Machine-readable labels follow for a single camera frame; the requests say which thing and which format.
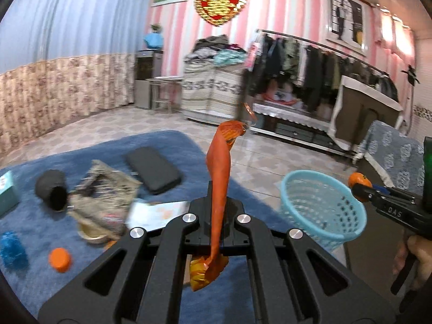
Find small orange mandarin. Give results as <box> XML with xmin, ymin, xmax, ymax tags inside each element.
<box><xmin>348</xmin><ymin>172</ymin><xmax>373</xmax><ymax>189</ymax></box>

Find light blue paper card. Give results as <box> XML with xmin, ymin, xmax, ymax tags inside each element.
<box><xmin>125</xmin><ymin>199</ymin><xmax>190</xmax><ymax>232</ymax></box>

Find grey printed snack bag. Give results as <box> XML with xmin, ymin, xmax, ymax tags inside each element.
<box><xmin>67</xmin><ymin>160</ymin><xmax>142</xmax><ymax>240</ymax></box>

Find person's right hand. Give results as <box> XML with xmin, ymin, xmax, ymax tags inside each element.
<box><xmin>393</xmin><ymin>235</ymin><xmax>432</xmax><ymax>290</ymax></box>

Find blue floral sofa cover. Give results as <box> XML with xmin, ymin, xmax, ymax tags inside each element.
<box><xmin>353</xmin><ymin>120</ymin><xmax>425</xmax><ymax>195</ymax></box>

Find small beige bowl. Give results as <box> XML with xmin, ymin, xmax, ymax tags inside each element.
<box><xmin>77</xmin><ymin>222</ymin><xmax>110</xmax><ymax>244</ymax></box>

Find light blue plastic basket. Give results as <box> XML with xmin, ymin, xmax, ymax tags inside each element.
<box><xmin>281</xmin><ymin>170</ymin><xmax>367</xmax><ymax>252</ymax></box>

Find orange bottle cap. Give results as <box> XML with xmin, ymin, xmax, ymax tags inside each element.
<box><xmin>48</xmin><ymin>247</ymin><xmax>72</xmax><ymax>273</ymax></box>

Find black rectangular case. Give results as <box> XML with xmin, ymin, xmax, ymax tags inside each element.
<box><xmin>125</xmin><ymin>146</ymin><xmax>182</xmax><ymax>195</ymax></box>

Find blue textured table cloth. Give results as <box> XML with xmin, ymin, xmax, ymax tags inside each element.
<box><xmin>1</xmin><ymin>131</ymin><xmax>296</xmax><ymax>323</ymax></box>

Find blue scrubby ball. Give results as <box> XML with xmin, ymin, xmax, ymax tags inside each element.
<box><xmin>1</xmin><ymin>231</ymin><xmax>29</xmax><ymax>270</ymax></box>

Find low tv stand with lace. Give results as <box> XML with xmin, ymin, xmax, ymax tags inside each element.
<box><xmin>251</xmin><ymin>100</ymin><xmax>354</xmax><ymax>158</ymax></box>

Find teal small box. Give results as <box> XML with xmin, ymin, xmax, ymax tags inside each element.
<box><xmin>0</xmin><ymin>170</ymin><xmax>20</xmax><ymax>217</ymax></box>

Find hanging dark clothes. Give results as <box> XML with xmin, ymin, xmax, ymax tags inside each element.
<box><xmin>247</xmin><ymin>33</ymin><xmax>399</xmax><ymax>112</ymax></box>

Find metal clothes rack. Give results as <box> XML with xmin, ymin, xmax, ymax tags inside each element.
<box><xmin>241</xmin><ymin>28</ymin><xmax>389</xmax><ymax>122</ymax></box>

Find small metal folding table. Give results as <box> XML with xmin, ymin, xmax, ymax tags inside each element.
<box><xmin>148</xmin><ymin>76</ymin><xmax>183</xmax><ymax>113</ymax></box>

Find framed couple silhouette poster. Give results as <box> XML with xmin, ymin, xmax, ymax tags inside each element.
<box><xmin>326</xmin><ymin>0</ymin><xmax>367</xmax><ymax>56</ymax></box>

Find patterned cloth covered cabinet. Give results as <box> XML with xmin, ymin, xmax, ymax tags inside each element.
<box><xmin>181</xmin><ymin>60</ymin><xmax>244</xmax><ymax>124</ymax></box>

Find grey water dispenser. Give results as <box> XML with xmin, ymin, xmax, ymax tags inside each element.
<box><xmin>134</xmin><ymin>49</ymin><xmax>163</xmax><ymax>110</ymax></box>

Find pile of folded clothes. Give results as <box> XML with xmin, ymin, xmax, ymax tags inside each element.
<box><xmin>184</xmin><ymin>34</ymin><xmax>247</xmax><ymax>67</ymax></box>

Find blue and floral curtain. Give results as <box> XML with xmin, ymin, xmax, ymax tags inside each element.
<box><xmin>1</xmin><ymin>0</ymin><xmax>149</xmax><ymax>154</ymax></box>

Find red heart wall decoration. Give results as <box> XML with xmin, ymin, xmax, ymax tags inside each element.
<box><xmin>194</xmin><ymin>0</ymin><xmax>247</xmax><ymax>26</ymax></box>

